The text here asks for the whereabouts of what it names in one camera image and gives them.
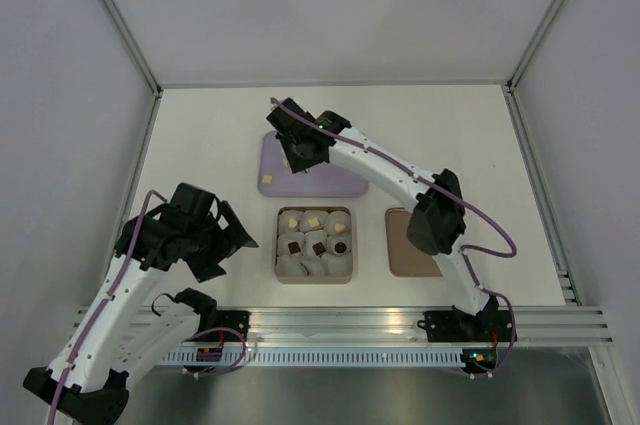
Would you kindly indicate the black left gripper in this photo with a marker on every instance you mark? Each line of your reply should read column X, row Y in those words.
column 207, row 267

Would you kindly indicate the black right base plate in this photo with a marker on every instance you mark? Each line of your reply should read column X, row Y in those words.
column 453, row 326

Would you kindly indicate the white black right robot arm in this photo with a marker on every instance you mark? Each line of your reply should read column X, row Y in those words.
column 437, row 211

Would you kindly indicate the aluminium frame post right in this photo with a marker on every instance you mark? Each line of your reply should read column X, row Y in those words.
column 541, row 30

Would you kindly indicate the white slotted cable duct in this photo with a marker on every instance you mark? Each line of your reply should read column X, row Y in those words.
column 348, row 357

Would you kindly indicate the beige tin lid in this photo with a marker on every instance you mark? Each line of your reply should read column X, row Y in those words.
column 405, row 260

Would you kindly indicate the lilac plastic tray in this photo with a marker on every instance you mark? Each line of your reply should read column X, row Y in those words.
column 322, row 181

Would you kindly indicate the aluminium frame post left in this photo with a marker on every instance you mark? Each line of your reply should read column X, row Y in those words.
column 131, row 46

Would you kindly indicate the dark round chocolate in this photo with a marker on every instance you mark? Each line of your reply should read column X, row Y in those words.
column 340, row 247

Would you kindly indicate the dark square chocolate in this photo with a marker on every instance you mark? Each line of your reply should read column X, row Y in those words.
column 319, row 248
column 294, row 248

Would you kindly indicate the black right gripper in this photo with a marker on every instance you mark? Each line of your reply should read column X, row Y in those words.
column 297, row 165

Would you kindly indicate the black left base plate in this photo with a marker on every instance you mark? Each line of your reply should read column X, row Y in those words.
column 234, row 323

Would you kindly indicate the aluminium frame post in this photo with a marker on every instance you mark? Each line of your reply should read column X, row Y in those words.
column 541, row 30
column 131, row 46

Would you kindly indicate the aluminium mounting rail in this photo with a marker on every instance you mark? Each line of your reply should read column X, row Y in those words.
column 396, row 326

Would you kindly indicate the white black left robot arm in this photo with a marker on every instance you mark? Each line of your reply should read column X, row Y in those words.
column 91, row 379

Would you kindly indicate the beige tin box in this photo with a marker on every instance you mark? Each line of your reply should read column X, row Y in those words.
column 311, row 245

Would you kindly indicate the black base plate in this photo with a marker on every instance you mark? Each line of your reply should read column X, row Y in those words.
column 234, row 323
column 453, row 326

